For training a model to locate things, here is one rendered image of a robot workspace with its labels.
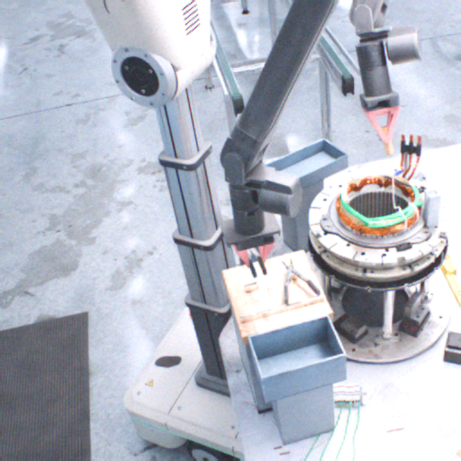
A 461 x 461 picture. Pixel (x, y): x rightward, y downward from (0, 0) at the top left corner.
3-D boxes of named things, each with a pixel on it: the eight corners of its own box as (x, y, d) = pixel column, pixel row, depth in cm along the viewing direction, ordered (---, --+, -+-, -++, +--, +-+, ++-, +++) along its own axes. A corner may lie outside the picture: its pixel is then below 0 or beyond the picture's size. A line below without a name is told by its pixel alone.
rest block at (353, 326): (351, 318, 158) (351, 311, 156) (366, 329, 155) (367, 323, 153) (339, 327, 156) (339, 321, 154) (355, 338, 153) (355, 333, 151)
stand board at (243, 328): (333, 320, 129) (332, 312, 127) (243, 345, 126) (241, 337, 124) (303, 257, 143) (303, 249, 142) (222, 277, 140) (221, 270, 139)
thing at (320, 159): (327, 215, 194) (323, 137, 175) (349, 233, 187) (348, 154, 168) (259, 250, 185) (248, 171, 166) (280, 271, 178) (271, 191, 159)
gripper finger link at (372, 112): (398, 133, 133) (391, 90, 130) (405, 140, 127) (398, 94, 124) (367, 140, 134) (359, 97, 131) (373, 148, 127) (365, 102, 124)
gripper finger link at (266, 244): (278, 271, 121) (275, 234, 115) (242, 280, 120) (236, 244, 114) (269, 248, 126) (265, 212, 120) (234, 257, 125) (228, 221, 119)
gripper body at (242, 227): (282, 237, 116) (279, 206, 112) (228, 250, 115) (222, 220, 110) (272, 216, 121) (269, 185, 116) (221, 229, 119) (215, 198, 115)
